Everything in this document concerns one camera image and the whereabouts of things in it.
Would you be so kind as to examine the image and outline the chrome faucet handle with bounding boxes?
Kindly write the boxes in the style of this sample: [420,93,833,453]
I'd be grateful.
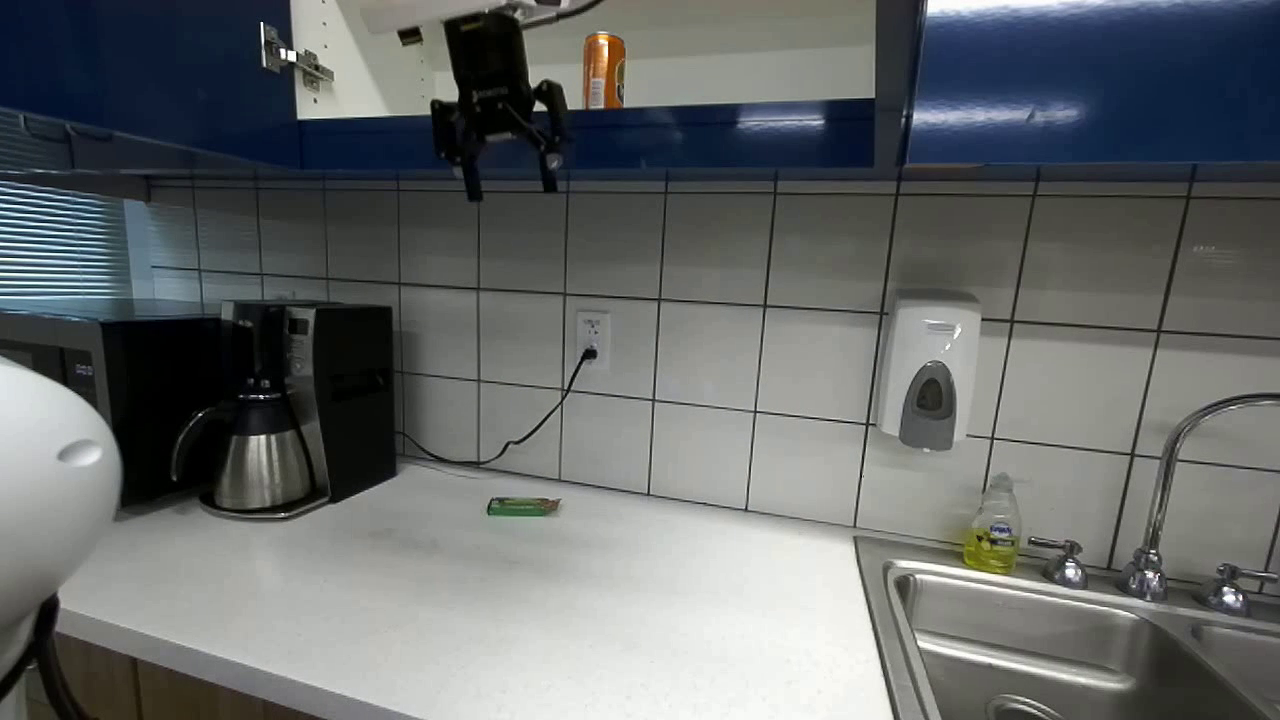
[1208,560,1280,618]
[1030,538,1094,592]

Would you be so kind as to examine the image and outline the open white-interior wall cabinet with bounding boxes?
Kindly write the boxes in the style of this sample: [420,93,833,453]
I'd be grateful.
[286,0,924,178]

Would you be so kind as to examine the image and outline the metal cabinet door hinge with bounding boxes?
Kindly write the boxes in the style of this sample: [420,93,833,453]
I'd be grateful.
[258,15,335,93]

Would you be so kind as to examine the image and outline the black appliance power cord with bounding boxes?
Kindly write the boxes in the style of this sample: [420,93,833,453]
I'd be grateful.
[393,343,600,471]

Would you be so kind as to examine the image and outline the black coffee maker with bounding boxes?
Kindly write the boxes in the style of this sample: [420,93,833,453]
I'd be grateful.
[215,299,399,507]

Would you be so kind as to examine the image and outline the orange fanta can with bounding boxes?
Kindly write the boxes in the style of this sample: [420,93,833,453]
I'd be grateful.
[579,30,633,114]

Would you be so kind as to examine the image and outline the white window blinds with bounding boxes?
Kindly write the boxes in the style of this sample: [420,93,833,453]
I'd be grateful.
[0,178,159,322]

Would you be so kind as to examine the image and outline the white wall power outlet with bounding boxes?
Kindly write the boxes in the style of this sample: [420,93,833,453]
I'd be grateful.
[574,307,617,381]

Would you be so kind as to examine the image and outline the chrome gooseneck faucet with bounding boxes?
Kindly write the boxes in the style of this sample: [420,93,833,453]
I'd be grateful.
[1122,387,1280,606]

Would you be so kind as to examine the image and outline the steel coffee carafe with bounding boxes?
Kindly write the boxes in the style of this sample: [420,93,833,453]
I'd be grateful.
[168,385,325,520]

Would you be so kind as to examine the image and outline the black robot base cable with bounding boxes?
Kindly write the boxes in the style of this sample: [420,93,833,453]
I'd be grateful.
[0,592,98,720]

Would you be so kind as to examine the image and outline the wooden base cabinet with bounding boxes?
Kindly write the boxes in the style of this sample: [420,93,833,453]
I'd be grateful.
[25,631,325,720]

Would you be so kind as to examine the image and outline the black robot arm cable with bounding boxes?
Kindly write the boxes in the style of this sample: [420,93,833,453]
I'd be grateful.
[512,0,610,33]

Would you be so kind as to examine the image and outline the black microwave oven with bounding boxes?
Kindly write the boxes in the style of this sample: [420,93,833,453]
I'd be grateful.
[0,313,231,514]

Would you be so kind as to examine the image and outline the closed blue wall cabinet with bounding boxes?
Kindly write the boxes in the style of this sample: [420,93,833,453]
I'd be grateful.
[911,0,1280,172]

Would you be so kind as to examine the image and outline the yellow dish soap bottle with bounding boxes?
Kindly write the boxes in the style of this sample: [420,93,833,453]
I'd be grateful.
[961,471,1030,581]

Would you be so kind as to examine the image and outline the white wall soap dispenser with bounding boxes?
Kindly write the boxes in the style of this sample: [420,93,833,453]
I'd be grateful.
[871,293,984,457]

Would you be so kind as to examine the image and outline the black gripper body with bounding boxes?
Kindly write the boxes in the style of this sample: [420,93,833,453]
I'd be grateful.
[436,9,542,125]

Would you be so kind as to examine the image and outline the small green packet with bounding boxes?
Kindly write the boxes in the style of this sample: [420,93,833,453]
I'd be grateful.
[486,491,563,520]

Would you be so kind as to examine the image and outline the stainless steel sink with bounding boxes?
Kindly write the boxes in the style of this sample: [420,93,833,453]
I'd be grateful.
[851,531,1280,720]

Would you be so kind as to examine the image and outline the open blue cabinet door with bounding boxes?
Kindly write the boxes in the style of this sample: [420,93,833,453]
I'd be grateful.
[0,0,299,178]

